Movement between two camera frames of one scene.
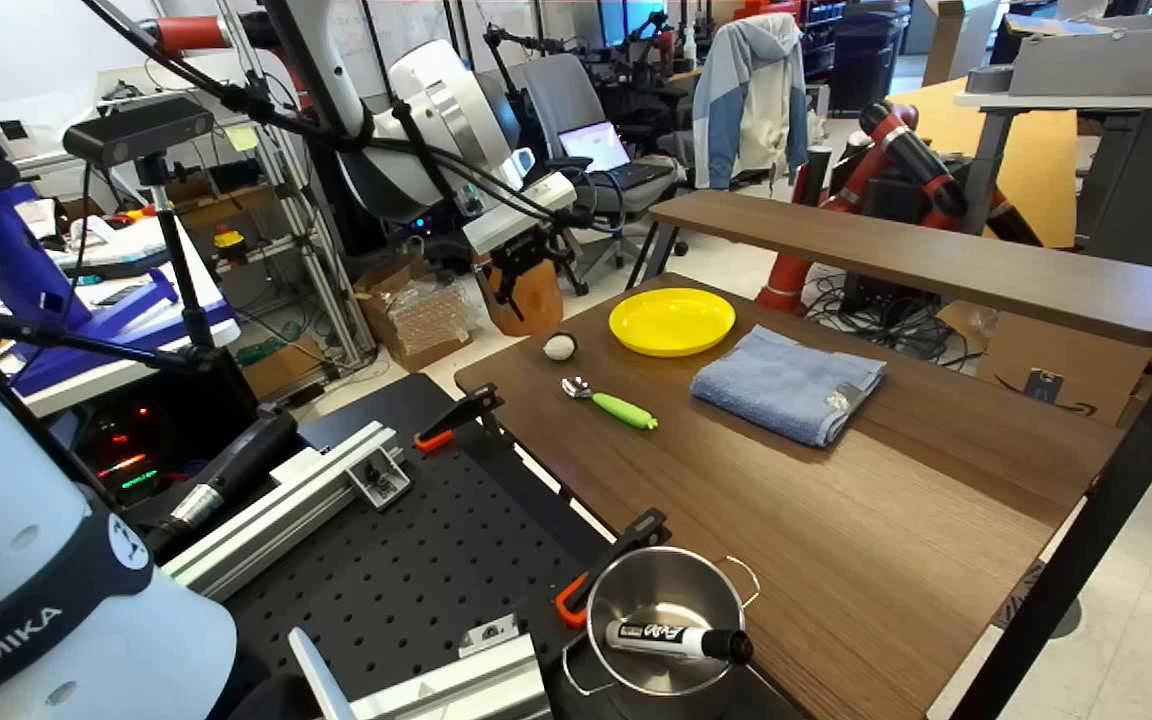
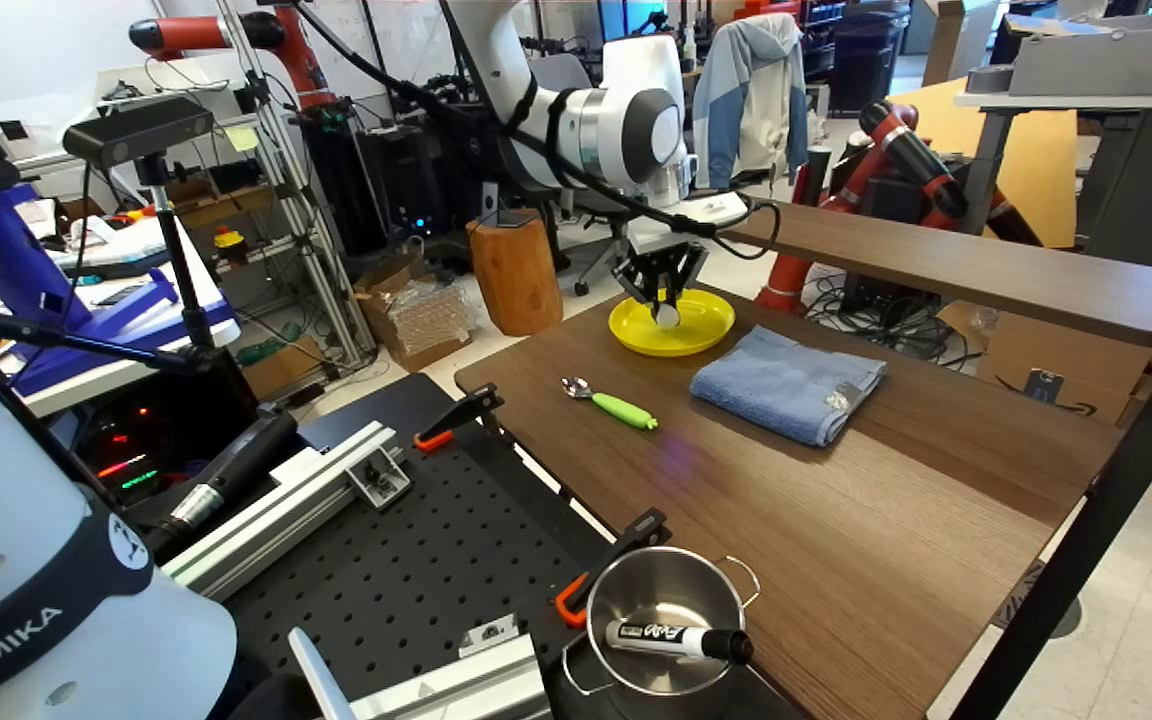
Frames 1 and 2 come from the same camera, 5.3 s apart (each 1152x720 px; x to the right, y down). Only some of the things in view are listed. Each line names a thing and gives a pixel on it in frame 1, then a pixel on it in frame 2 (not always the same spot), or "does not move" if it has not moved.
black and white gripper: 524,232 -> 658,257
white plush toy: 559,346 -> 667,314
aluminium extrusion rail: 366,463 does not move
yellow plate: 673,323 does not move
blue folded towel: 784,387 does not move
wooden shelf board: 959,261 does not move
